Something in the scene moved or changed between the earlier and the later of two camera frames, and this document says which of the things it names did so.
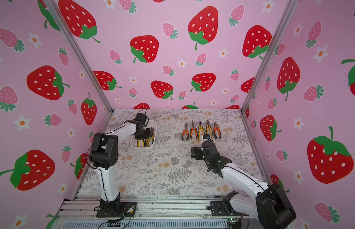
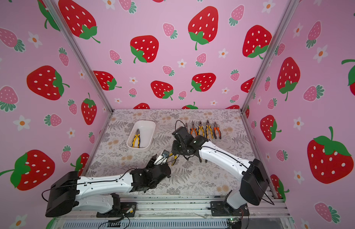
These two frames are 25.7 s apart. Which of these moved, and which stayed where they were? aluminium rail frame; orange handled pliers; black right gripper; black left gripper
Moved: black left gripper; black right gripper
Stayed: orange handled pliers; aluminium rail frame
